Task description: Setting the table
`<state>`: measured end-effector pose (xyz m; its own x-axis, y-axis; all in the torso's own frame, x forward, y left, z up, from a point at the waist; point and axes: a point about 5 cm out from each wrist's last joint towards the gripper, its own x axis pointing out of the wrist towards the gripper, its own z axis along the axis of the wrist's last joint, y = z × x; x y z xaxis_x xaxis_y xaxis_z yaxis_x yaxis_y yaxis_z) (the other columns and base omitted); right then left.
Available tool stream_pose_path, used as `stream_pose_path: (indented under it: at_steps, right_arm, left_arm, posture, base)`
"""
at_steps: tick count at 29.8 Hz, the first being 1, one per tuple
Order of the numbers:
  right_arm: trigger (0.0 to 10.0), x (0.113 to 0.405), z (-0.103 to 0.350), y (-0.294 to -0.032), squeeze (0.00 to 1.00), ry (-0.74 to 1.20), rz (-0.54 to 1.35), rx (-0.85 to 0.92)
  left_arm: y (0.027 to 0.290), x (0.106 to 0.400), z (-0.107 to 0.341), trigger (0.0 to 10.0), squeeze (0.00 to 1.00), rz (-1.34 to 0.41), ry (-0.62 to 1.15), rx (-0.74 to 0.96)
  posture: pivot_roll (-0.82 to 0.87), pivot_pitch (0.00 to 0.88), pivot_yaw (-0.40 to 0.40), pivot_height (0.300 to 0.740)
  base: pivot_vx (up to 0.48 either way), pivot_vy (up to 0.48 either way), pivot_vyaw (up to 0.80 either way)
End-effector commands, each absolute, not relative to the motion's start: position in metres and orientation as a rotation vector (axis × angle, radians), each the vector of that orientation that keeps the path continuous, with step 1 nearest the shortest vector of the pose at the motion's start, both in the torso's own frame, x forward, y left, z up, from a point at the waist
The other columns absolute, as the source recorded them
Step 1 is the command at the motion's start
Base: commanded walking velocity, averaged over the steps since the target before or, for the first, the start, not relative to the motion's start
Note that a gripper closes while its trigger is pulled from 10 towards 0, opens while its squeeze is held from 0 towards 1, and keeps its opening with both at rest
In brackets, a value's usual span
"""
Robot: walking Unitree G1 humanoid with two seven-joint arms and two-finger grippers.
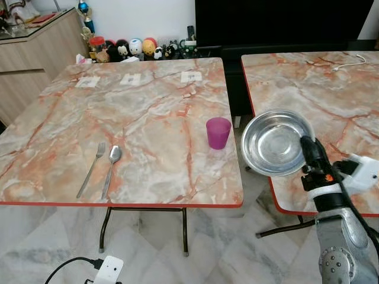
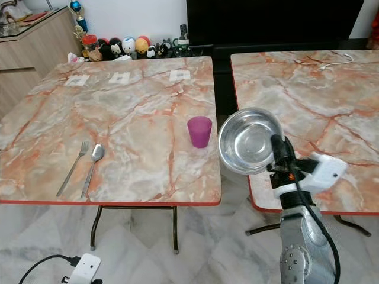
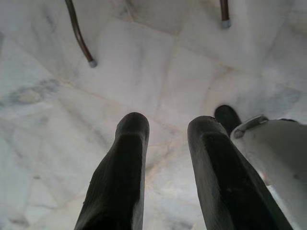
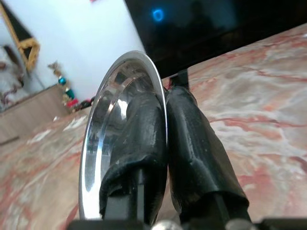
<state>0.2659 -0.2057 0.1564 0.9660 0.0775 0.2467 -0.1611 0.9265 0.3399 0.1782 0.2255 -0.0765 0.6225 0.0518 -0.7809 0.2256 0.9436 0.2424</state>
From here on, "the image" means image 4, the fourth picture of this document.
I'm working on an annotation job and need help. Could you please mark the black flag with gold fringe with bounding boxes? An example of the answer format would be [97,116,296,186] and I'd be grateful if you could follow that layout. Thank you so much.
[0,1,41,71]

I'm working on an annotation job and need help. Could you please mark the black flat screen television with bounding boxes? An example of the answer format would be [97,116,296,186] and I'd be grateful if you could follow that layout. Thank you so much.
[123,0,307,79]

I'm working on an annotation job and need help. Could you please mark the gold trophy with teal ball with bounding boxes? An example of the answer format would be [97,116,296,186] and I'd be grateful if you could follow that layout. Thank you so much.
[47,61,68,86]

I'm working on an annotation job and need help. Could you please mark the round stainless steel plate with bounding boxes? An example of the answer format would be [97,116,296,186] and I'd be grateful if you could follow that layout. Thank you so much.
[78,50,169,221]

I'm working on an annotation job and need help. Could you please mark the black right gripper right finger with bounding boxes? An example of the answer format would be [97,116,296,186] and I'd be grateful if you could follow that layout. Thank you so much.
[165,86,251,224]

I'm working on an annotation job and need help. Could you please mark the gold trophy with green base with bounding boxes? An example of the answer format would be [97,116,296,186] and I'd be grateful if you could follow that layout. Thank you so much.
[61,85,75,106]

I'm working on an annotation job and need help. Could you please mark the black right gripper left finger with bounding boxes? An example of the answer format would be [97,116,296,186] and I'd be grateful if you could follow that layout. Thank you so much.
[99,92,168,224]

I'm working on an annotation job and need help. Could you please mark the black television stand foot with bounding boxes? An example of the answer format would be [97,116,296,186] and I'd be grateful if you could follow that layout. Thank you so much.
[168,69,190,91]

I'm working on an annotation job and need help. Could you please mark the brown wooden cabinet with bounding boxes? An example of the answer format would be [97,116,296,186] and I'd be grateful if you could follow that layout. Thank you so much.
[0,84,72,145]

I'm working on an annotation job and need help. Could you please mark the red decorative item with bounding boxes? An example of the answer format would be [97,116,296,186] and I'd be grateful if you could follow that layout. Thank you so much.
[66,98,81,113]

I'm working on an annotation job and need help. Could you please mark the white patterned cloth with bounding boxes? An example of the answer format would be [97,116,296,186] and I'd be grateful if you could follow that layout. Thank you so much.
[0,45,25,112]

